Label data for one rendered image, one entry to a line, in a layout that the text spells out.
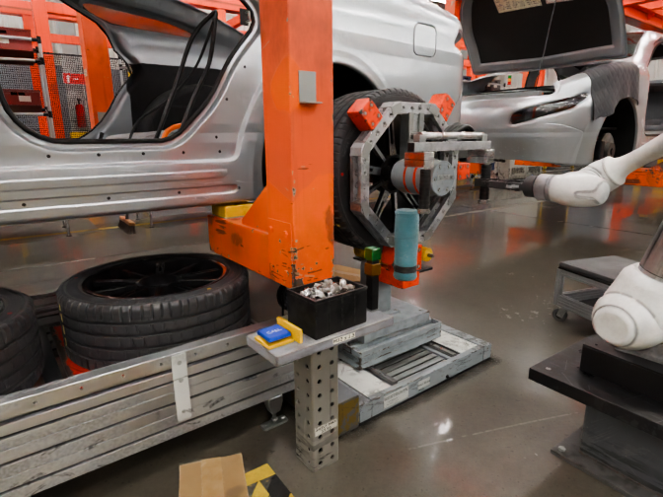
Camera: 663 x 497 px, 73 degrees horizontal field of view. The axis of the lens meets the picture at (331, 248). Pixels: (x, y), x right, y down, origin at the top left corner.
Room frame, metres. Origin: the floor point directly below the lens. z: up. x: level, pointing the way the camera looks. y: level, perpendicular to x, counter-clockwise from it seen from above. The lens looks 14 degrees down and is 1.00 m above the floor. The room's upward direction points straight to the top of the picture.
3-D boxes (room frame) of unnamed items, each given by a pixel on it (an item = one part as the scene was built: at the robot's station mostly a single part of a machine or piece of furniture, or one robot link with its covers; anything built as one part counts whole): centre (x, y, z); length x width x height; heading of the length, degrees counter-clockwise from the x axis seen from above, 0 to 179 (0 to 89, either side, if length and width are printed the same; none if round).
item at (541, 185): (1.51, -0.72, 0.83); 0.09 x 0.06 x 0.09; 127
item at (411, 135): (1.62, -0.30, 1.03); 0.19 x 0.18 x 0.11; 38
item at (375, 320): (1.25, 0.03, 0.44); 0.43 x 0.17 x 0.03; 128
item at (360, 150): (1.78, -0.30, 0.85); 0.54 x 0.07 x 0.54; 128
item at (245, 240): (1.73, 0.31, 0.69); 0.52 x 0.17 x 0.35; 38
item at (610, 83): (4.07, -2.37, 1.36); 0.71 x 0.30 x 0.51; 128
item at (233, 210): (1.87, 0.41, 0.71); 0.14 x 0.14 x 0.05; 38
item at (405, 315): (1.91, -0.20, 0.32); 0.40 x 0.30 x 0.28; 128
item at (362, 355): (1.91, -0.20, 0.13); 0.50 x 0.36 x 0.10; 128
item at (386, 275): (1.81, -0.28, 0.48); 0.16 x 0.12 x 0.17; 38
